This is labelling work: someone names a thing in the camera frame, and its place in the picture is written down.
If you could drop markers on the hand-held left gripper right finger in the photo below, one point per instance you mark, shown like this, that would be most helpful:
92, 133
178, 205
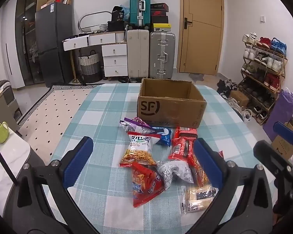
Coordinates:
207, 165

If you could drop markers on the dark grey refrigerator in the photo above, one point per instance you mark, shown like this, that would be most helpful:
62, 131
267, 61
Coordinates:
53, 43

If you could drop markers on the oval metal hoop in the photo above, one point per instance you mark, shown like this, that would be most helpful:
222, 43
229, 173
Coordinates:
81, 20

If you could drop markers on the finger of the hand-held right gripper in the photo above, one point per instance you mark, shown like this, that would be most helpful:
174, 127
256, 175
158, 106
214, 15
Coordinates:
284, 130
271, 154

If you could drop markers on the wooden broom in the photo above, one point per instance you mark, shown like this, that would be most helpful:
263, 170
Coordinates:
72, 65

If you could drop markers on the small brown carton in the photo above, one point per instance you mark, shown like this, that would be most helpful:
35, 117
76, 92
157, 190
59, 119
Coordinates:
239, 98

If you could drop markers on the beige suitcase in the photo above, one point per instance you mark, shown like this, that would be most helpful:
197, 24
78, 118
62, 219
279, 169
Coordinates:
138, 53

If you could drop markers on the rows of assorted shoes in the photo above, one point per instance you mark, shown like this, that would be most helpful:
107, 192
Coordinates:
271, 80

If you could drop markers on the plain black shoe box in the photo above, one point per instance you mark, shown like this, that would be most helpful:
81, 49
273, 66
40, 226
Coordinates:
159, 20

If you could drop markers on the black storage box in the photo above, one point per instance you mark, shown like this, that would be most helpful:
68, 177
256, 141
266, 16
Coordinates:
116, 26

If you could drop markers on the grey door mat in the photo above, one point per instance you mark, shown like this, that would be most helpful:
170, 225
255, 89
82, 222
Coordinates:
197, 76

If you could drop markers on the black bag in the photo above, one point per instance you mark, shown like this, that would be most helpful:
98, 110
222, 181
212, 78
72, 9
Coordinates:
117, 13

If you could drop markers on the brown cardboard box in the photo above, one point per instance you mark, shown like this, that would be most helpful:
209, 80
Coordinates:
171, 112

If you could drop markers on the wooden door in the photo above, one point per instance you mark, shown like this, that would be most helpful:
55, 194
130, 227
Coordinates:
202, 41

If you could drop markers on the small white basket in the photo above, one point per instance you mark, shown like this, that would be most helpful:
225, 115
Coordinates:
103, 27

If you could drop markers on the red packet with dark window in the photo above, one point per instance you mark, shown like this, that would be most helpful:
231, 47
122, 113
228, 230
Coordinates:
185, 132
182, 151

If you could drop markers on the dark glass cabinet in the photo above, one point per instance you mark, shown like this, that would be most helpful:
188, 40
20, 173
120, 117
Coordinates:
26, 41

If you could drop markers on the flat brown carton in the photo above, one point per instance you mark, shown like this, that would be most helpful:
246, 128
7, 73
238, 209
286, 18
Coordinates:
283, 148

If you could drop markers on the teal checked tablecloth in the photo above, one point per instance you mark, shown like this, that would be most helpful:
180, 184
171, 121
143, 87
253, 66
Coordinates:
107, 117

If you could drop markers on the blue plastic bag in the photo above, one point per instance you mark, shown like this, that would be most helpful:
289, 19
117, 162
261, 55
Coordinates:
126, 11

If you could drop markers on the pile of loose shoes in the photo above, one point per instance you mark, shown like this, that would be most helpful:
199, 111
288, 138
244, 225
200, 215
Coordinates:
225, 87

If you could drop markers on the silver suitcase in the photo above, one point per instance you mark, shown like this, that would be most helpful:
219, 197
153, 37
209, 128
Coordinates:
162, 53

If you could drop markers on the beige dotted rug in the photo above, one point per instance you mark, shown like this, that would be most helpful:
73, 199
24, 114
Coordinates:
56, 112

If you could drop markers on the blue cookie packet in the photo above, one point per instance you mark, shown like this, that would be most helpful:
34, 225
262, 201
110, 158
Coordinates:
164, 135

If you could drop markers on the purple snack packet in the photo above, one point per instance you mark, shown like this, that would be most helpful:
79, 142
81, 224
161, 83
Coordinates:
136, 121

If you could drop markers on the grey floor appliance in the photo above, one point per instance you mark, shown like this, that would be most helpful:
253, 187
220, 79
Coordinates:
9, 102

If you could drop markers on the clear bread packet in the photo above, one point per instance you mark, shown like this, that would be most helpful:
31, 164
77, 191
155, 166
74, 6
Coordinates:
197, 199

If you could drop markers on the teal suitcase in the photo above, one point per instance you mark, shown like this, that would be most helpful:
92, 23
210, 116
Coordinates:
139, 7

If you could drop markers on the white noodle snack packet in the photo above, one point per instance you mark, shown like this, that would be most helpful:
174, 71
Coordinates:
138, 151

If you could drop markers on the metal shoe rack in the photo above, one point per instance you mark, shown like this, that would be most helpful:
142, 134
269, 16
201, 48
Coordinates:
280, 87

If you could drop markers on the red packet with white back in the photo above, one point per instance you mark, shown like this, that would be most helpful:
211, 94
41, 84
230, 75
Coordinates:
175, 173

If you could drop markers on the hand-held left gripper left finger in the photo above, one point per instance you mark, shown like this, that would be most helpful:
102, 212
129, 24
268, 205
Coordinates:
80, 162

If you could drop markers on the red chips packet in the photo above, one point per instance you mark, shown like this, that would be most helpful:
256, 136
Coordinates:
146, 187

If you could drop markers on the black shoe box red logo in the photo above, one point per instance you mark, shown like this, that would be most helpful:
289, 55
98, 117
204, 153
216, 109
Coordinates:
158, 13

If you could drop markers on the woven laundry basket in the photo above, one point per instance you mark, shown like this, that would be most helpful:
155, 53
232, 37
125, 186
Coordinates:
89, 64

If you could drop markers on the purple gift bag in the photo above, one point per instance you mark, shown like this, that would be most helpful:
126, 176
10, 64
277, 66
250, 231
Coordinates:
279, 117

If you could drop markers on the green mug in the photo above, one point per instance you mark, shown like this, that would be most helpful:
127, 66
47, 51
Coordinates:
0, 134

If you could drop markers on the white drawer desk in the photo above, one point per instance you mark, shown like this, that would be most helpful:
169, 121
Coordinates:
114, 59

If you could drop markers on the labelled brown carton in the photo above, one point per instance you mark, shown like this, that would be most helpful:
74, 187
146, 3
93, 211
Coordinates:
47, 4

